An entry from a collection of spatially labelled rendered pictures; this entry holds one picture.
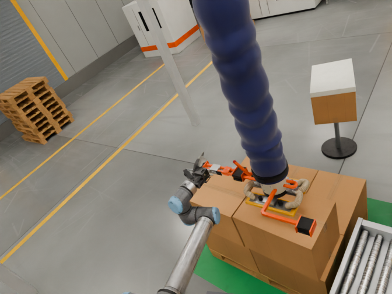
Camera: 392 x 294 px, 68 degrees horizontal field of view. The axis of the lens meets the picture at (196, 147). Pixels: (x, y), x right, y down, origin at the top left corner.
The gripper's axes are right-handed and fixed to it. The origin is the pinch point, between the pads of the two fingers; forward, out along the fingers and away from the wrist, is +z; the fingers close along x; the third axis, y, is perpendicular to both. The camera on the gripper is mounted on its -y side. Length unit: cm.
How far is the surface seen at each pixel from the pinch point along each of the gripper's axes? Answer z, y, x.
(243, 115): 11.7, 27.0, 26.7
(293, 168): 100, -2, -103
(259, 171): 11.6, 25.5, -14.5
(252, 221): 6, 11, -63
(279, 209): 9, 33, -44
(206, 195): 17, -39, -63
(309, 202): 34, 41, -63
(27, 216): -65, -413, -158
